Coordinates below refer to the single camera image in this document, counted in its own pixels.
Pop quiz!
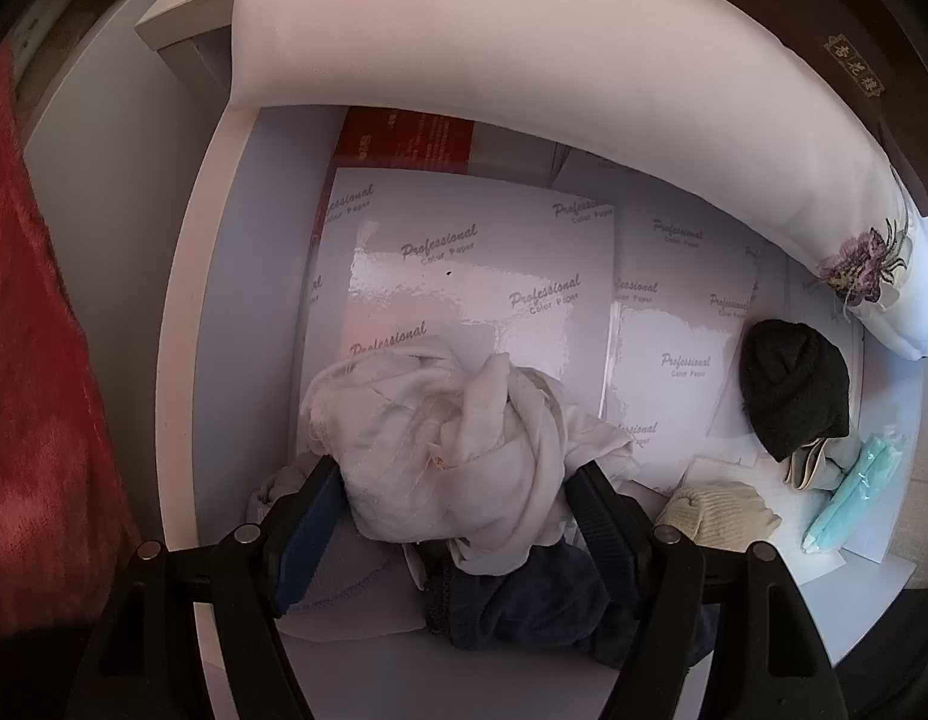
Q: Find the pile of glossy paper sheets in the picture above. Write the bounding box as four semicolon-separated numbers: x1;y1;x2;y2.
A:
302;154;896;563

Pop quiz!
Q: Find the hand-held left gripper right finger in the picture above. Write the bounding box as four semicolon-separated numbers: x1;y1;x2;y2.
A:
564;463;847;720

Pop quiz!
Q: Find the lavender cloth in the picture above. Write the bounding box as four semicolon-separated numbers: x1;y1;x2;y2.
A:
246;461;427;642

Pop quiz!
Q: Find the black sock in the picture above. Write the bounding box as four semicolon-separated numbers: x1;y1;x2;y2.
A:
737;319;851;462

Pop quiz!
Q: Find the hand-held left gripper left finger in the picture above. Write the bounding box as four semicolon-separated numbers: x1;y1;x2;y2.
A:
81;456;343;720

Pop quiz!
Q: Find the grey and beige cloth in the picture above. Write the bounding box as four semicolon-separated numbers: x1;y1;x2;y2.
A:
782;435;862;492

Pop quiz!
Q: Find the cream knit glove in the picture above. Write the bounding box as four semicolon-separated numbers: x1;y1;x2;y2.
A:
653;481;783;550

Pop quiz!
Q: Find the red and white box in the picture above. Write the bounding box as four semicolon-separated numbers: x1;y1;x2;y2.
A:
332;106;566;185

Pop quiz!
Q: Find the red velvet blanket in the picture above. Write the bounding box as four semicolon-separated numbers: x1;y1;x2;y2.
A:
0;0;247;642

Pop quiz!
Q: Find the teal face mask pack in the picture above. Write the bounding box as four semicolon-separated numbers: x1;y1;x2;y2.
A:
803;427;911;556

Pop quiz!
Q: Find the navy blue cloth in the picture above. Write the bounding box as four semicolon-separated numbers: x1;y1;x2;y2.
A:
422;540;720;672

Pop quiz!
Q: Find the white floral cloth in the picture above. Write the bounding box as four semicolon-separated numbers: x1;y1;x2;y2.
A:
231;0;928;361

